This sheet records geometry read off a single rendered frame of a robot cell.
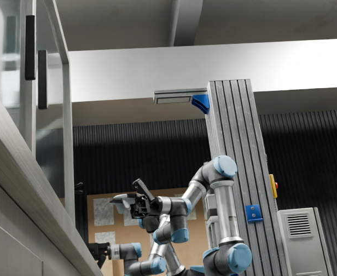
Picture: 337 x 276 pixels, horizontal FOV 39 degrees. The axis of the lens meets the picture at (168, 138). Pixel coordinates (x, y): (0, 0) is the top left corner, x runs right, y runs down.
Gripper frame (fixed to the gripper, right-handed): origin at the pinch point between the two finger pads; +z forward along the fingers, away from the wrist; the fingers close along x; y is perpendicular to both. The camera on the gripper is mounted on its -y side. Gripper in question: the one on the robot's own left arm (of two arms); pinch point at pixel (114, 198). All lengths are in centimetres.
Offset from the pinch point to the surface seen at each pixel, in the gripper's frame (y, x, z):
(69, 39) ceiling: -264, 189, -66
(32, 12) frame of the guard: 3, -93, 59
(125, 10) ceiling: -255, 124, -98
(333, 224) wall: -66, 179, -353
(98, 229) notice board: -98, 286, -119
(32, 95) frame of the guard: 22, -90, 59
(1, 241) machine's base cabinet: 60, -116, 71
